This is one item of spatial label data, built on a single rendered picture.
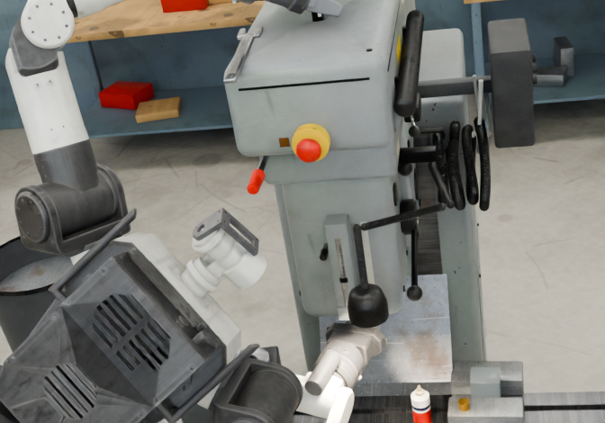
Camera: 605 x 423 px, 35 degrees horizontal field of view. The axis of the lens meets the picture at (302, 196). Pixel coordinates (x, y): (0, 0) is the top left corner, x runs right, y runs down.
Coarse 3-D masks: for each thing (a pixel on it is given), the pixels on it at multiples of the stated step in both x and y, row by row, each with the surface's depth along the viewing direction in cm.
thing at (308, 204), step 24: (288, 192) 173; (312, 192) 172; (336, 192) 171; (360, 192) 171; (384, 192) 171; (288, 216) 177; (312, 216) 175; (360, 216) 173; (384, 216) 173; (312, 240) 177; (384, 240) 175; (312, 264) 180; (384, 264) 177; (312, 288) 182; (384, 288) 180; (312, 312) 185; (336, 312) 184
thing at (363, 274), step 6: (354, 228) 161; (360, 228) 161; (354, 234) 162; (360, 234) 162; (360, 240) 162; (360, 246) 162; (360, 252) 163; (360, 258) 164; (360, 264) 164; (360, 270) 165; (360, 276) 166; (366, 276) 166; (366, 282) 166
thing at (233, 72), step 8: (240, 32) 162; (256, 32) 161; (240, 40) 159; (248, 40) 158; (240, 48) 155; (248, 48) 155; (240, 56) 152; (232, 64) 149; (240, 64) 148; (232, 72) 145; (224, 80) 143; (232, 80) 143
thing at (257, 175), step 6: (264, 156) 163; (264, 162) 161; (258, 168) 159; (264, 168) 160; (252, 174) 156; (258, 174) 156; (264, 174) 157; (252, 180) 154; (258, 180) 155; (252, 186) 153; (258, 186) 154; (252, 192) 154
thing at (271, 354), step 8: (256, 352) 207; (264, 352) 206; (272, 352) 208; (264, 360) 204; (272, 360) 206; (280, 360) 211; (192, 408) 203; (200, 408) 203; (184, 416) 204; (192, 416) 204; (200, 416) 204; (208, 416) 204
